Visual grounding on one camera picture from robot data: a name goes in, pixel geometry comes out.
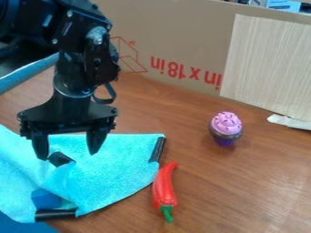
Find light wooden board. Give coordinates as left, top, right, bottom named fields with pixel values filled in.
left=218, top=13, right=311, bottom=123

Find cardboard box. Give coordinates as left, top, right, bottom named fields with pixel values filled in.
left=89, top=0, right=311, bottom=98

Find white paper scrap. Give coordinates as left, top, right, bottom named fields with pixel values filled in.
left=266, top=113, right=311, bottom=132

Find light blue cloth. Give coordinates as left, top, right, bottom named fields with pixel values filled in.
left=0, top=124, right=168, bottom=224

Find red toy pepper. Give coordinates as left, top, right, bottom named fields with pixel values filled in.
left=150, top=161, right=180, bottom=224

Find pink purple toy cupcake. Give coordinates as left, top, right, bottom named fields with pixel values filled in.
left=207, top=111, right=245, bottom=147

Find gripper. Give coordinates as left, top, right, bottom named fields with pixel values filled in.
left=15, top=86, right=119, bottom=161

